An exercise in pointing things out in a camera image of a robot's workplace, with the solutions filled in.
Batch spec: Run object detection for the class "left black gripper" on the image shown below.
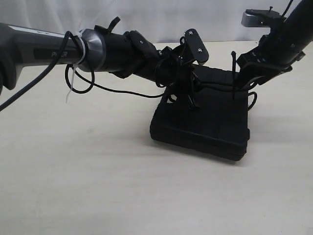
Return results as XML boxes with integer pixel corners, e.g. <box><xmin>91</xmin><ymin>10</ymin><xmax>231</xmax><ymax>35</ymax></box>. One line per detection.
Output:
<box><xmin>154</xmin><ymin>44</ymin><xmax>202</xmax><ymax>110</ymax></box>

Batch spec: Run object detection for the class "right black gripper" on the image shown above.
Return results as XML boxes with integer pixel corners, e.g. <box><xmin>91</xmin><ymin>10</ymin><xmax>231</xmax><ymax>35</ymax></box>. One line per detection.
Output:
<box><xmin>236</xmin><ymin>35</ymin><xmax>293</xmax><ymax>89</ymax></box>

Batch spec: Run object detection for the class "black braided rope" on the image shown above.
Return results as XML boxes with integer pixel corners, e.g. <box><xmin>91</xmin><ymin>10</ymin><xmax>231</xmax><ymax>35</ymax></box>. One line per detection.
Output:
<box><xmin>185</xmin><ymin>50</ymin><xmax>258</xmax><ymax>111</ymax></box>

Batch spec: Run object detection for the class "black plastic carrying case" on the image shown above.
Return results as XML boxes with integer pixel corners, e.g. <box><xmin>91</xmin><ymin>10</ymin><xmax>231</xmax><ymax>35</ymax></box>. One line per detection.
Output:
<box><xmin>149</xmin><ymin>65</ymin><xmax>252</xmax><ymax>162</ymax></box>

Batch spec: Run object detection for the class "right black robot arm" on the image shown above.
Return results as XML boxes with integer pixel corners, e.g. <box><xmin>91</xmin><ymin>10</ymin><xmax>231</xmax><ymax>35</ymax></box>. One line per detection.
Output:
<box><xmin>235</xmin><ymin>0</ymin><xmax>313</xmax><ymax>88</ymax></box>

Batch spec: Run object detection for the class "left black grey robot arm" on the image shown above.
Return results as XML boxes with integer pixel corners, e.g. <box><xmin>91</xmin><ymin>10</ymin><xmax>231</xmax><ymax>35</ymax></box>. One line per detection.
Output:
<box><xmin>0</xmin><ymin>18</ymin><xmax>200</xmax><ymax>109</ymax></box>

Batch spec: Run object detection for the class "white backdrop curtain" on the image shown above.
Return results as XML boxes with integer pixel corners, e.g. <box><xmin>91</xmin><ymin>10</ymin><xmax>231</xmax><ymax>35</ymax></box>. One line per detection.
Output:
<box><xmin>0</xmin><ymin>0</ymin><xmax>298</xmax><ymax>43</ymax></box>

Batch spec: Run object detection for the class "white zip tie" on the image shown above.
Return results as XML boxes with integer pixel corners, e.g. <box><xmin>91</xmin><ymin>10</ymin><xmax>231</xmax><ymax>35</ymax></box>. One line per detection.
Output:
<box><xmin>66</xmin><ymin>29</ymin><xmax>86</xmax><ymax>103</ymax></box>

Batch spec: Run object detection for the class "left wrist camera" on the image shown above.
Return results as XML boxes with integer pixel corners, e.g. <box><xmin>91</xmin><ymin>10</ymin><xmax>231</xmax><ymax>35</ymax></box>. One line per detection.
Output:
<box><xmin>183</xmin><ymin>28</ymin><xmax>209</xmax><ymax>65</ymax></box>

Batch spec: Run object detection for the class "thin black cable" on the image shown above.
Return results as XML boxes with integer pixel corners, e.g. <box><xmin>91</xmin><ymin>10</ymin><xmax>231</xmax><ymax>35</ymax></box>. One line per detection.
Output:
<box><xmin>0</xmin><ymin>31</ymin><xmax>167</xmax><ymax>112</ymax></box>

